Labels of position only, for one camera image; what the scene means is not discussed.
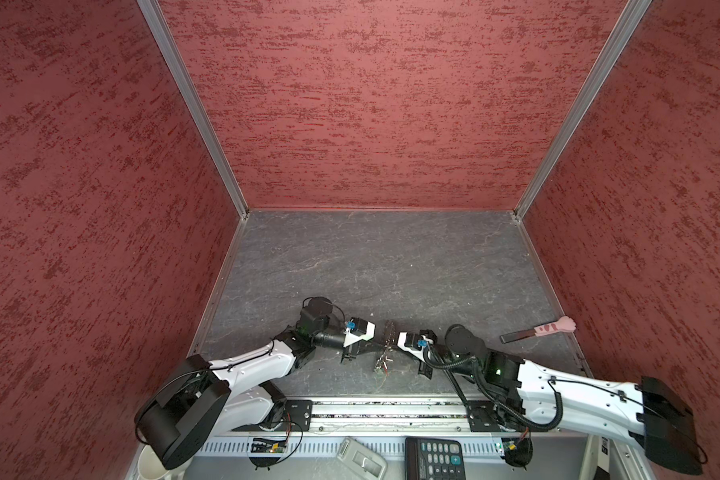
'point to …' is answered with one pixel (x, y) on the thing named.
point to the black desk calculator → (433, 459)
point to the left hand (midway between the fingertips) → (382, 350)
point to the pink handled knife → (565, 323)
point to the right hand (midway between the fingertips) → (395, 350)
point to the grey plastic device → (362, 459)
